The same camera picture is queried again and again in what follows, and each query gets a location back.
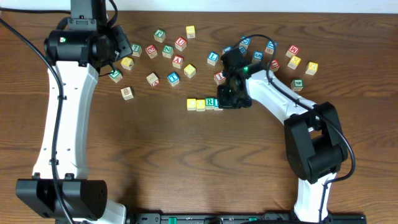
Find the yellow X block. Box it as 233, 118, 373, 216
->
287, 55, 301, 70

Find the green 4 block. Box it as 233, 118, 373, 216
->
290, 79, 304, 91

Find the blue 2 block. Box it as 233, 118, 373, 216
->
222, 46, 232, 54

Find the red M block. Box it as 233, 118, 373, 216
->
285, 45, 299, 58

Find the green 7 block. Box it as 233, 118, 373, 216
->
131, 44, 142, 57

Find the blue P block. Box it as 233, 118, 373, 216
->
239, 46, 247, 56

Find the yellow S block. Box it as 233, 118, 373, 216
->
186, 26, 196, 39

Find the blue D block upper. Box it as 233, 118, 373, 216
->
239, 36, 251, 50

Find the blue 5 block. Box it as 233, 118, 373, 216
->
252, 51, 264, 63

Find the yellow C block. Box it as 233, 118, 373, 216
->
187, 98, 197, 111

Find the green R block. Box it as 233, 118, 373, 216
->
205, 97, 215, 110

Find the blue d block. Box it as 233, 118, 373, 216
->
239, 36, 251, 50
265, 41, 277, 55

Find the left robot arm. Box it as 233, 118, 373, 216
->
16, 1, 134, 223

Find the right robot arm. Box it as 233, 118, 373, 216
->
217, 49, 351, 223

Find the yellow O block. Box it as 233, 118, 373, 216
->
196, 99, 206, 111

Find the plain red-edged block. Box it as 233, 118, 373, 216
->
146, 73, 160, 86

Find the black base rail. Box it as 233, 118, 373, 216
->
135, 212, 368, 224

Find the green V block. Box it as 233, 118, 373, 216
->
108, 70, 123, 83

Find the red I block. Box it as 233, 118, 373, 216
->
214, 72, 226, 85

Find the green Z block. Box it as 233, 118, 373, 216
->
162, 45, 174, 58

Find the blue T block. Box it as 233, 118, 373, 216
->
167, 72, 180, 86

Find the blue l block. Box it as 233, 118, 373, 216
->
207, 52, 219, 66
214, 98, 223, 111

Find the red U block left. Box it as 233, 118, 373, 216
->
175, 37, 187, 52

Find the yellow block far left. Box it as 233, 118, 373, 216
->
121, 57, 134, 70

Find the red E block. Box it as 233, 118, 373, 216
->
145, 44, 158, 58

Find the blue D block right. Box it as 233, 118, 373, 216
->
265, 41, 277, 55

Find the plain wooden picture block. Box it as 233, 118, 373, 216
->
121, 87, 134, 101

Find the red A block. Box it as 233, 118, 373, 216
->
172, 55, 183, 69

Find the yellow block centre left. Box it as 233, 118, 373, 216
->
184, 64, 197, 78

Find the red u block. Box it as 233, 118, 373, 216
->
175, 37, 187, 52
270, 59, 280, 72

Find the green J block top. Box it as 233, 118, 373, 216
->
154, 29, 166, 43

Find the yellow G block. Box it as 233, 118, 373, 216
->
305, 62, 318, 75

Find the red U block right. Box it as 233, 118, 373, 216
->
270, 59, 280, 72

